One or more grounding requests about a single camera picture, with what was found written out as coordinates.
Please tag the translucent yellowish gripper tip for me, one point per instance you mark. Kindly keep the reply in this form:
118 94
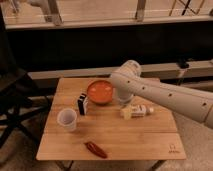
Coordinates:
126 112

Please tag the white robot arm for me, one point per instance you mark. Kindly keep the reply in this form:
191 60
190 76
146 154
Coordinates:
194 104

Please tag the black and white eraser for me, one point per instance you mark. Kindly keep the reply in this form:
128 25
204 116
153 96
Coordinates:
82 104

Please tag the clear plastic bottle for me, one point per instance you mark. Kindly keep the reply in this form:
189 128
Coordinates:
141 110

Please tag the orange bowl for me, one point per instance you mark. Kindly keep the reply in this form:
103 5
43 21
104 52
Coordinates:
100 92

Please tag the wooden folding table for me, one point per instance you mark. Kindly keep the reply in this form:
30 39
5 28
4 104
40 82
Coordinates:
153 137

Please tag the red chili pepper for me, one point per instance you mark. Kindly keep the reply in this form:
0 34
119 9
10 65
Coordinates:
92 147

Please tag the white plastic cup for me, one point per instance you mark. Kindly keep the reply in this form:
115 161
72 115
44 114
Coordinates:
67 118

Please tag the black office chair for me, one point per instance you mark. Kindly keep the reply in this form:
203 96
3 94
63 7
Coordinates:
13 82

